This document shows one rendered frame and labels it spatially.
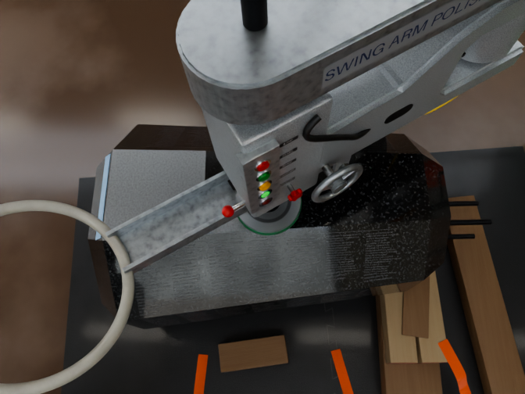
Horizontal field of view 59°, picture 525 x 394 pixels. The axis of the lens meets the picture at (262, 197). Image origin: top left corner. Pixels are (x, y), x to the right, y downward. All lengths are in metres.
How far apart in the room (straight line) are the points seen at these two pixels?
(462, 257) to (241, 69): 1.84
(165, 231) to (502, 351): 1.64
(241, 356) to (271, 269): 0.65
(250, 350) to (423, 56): 1.49
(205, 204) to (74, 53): 2.03
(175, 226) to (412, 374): 1.34
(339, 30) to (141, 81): 2.21
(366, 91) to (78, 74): 2.24
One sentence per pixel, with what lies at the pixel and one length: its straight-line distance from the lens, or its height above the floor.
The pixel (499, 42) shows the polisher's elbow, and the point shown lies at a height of 1.34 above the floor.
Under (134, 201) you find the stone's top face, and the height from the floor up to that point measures 0.82.
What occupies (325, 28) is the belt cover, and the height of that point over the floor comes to 1.69.
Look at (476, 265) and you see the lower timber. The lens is 2.41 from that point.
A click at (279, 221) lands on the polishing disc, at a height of 0.88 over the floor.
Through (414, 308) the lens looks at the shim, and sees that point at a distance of 2.14.
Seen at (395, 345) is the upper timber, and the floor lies 0.22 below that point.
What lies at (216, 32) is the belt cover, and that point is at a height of 1.69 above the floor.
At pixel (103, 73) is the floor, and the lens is 3.00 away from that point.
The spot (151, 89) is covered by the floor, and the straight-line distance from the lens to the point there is 2.84.
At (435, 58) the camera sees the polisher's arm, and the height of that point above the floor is 1.45.
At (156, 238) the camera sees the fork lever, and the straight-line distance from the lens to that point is 1.28.
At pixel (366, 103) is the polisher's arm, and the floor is 1.39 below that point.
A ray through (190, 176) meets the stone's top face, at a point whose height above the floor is 0.82.
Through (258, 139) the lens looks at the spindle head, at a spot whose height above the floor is 1.54.
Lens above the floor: 2.27
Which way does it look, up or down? 69 degrees down
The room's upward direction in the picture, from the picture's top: 6 degrees counter-clockwise
